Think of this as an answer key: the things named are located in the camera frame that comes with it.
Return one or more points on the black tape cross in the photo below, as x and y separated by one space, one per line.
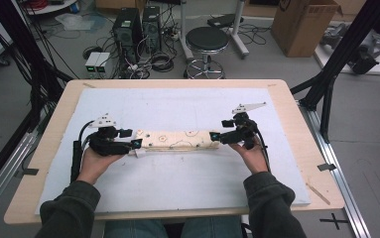
334 220

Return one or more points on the white foam board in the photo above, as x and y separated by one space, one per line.
177 185

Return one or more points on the thin wooden stick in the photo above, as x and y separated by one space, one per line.
318 194

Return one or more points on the white metal stand leg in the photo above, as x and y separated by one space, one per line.
238 29

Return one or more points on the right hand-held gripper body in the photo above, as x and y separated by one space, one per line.
242 134

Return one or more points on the cream patterned cloth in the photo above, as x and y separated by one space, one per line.
174 140

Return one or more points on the person's right leg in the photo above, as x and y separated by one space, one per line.
214 228

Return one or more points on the white round table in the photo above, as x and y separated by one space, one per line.
55 7

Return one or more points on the person's leg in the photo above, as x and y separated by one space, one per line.
214 228
134 229

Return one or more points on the aluminium rail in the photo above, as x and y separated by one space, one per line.
5 168
339 181

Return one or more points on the cardboard box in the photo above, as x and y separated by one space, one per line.
300 29

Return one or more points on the clear plastic bag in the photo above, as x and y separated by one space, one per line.
75 21

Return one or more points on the black tape piece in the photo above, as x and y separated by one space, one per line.
326 167
30 172

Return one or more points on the black round stool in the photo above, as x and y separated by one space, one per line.
207 38

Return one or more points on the person's right hand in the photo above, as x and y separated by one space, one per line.
253 158

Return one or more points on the person's left hand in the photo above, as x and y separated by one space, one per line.
93 167

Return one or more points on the person's left leg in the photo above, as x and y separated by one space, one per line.
134 229

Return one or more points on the white power supply unit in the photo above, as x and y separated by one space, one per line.
91 62
103 62

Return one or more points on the black computer tower green label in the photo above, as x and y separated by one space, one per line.
126 33

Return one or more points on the black flat case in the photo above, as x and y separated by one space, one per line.
224 20

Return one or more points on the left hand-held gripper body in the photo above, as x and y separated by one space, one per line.
106 145

